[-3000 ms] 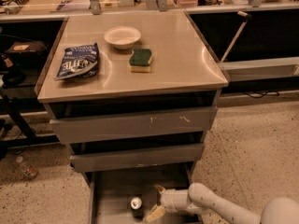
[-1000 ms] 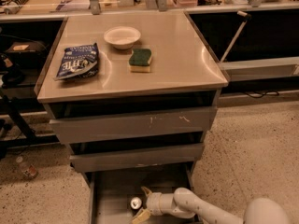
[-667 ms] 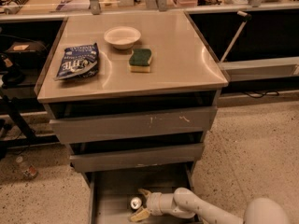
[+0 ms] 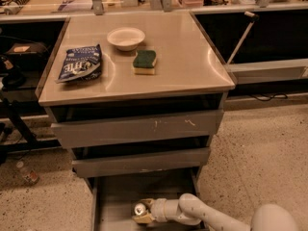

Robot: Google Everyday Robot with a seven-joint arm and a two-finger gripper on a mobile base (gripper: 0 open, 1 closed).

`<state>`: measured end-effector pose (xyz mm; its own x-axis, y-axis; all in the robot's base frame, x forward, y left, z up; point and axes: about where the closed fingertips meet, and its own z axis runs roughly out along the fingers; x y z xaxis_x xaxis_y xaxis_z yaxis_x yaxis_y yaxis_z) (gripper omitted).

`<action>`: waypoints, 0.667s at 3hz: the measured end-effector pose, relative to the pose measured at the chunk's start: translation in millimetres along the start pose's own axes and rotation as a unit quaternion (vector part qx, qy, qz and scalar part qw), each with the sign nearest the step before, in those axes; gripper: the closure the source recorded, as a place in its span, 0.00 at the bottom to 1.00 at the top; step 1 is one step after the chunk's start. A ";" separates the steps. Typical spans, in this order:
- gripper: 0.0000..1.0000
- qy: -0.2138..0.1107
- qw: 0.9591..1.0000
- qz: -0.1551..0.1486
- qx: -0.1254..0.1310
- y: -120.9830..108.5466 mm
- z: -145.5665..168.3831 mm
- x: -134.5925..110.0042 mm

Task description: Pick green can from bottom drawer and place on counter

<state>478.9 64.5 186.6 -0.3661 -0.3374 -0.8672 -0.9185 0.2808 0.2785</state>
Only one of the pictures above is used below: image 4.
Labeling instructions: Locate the grey drawer cabinet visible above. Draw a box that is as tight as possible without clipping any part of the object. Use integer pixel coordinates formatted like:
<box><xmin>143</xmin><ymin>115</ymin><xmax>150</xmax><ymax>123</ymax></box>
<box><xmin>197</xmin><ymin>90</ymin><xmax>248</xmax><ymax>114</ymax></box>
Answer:
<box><xmin>35</xmin><ymin>11</ymin><xmax>238</xmax><ymax>231</ymax></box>

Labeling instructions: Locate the top grey drawer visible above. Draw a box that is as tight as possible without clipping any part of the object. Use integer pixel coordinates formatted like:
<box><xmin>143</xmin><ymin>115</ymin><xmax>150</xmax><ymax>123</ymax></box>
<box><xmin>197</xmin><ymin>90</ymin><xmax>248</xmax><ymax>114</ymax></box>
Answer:
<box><xmin>51</xmin><ymin>110</ymin><xmax>223</xmax><ymax>148</ymax></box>

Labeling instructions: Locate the green yellow sponge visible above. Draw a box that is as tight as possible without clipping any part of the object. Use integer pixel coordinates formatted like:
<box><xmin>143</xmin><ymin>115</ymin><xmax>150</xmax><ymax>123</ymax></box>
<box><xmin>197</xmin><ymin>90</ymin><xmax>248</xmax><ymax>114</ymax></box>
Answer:
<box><xmin>133</xmin><ymin>50</ymin><xmax>157</xmax><ymax>75</ymax></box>

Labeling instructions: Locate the black equipment stand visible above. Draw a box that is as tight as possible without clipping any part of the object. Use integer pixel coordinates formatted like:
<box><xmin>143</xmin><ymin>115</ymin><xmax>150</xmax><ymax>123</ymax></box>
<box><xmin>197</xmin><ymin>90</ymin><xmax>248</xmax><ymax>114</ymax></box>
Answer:
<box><xmin>0</xmin><ymin>28</ymin><xmax>59</xmax><ymax>163</ymax></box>

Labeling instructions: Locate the white bowl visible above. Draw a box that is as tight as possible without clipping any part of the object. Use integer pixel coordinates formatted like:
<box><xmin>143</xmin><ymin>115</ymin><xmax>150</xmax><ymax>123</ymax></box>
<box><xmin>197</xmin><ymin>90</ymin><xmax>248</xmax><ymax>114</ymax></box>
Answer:
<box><xmin>107</xmin><ymin>27</ymin><xmax>145</xmax><ymax>51</ymax></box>

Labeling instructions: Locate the green soda can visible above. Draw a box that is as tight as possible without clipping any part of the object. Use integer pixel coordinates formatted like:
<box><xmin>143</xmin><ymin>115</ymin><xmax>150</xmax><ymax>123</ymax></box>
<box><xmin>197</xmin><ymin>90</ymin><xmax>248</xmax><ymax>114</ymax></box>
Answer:
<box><xmin>134</xmin><ymin>202</ymin><xmax>147</xmax><ymax>216</ymax></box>

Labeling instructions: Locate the blue chip bag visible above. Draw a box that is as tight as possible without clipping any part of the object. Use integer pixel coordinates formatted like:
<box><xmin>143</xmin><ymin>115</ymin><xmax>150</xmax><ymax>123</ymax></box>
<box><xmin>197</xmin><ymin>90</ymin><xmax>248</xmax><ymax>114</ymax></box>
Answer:
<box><xmin>56</xmin><ymin>44</ymin><xmax>102</xmax><ymax>84</ymax></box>

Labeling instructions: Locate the bottom grey drawer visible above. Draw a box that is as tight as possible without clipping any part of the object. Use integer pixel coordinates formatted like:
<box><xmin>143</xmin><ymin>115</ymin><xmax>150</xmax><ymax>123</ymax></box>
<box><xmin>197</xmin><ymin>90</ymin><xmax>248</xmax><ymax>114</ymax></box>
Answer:
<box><xmin>90</xmin><ymin>169</ymin><xmax>209</xmax><ymax>231</ymax></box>

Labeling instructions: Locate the grey drawer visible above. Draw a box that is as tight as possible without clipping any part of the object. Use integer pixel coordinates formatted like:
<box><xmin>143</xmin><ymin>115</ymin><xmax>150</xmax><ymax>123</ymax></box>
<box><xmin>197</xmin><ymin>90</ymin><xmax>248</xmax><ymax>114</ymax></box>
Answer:
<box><xmin>72</xmin><ymin>147</ymin><xmax>210</xmax><ymax>178</ymax></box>
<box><xmin>51</xmin><ymin>110</ymin><xmax>223</xmax><ymax>148</ymax></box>
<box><xmin>90</xmin><ymin>169</ymin><xmax>209</xmax><ymax>231</ymax></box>

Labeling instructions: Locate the black floor cable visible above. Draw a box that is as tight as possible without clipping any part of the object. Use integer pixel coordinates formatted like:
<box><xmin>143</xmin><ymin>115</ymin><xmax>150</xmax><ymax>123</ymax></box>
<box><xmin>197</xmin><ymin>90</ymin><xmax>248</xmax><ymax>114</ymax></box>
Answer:
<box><xmin>249</xmin><ymin>92</ymin><xmax>289</xmax><ymax>102</ymax></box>

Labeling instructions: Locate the middle grey drawer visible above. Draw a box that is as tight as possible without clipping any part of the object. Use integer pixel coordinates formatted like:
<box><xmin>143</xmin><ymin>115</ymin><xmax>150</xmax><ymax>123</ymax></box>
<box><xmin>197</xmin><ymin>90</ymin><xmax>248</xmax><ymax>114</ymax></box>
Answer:
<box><xmin>72</xmin><ymin>147</ymin><xmax>210</xmax><ymax>178</ymax></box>

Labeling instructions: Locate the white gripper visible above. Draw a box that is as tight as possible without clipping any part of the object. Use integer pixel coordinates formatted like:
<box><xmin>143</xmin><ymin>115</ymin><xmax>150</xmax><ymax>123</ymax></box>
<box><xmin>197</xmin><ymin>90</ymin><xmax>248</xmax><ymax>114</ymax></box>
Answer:
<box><xmin>132</xmin><ymin>198</ymin><xmax>177</xmax><ymax>224</ymax></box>

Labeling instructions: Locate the plastic bottle on floor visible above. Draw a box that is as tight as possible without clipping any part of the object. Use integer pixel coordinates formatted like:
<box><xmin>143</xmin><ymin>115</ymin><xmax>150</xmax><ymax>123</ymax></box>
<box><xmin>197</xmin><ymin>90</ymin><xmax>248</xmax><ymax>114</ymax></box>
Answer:
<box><xmin>16</xmin><ymin>161</ymin><xmax>39</xmax><ymax>185</ymax></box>

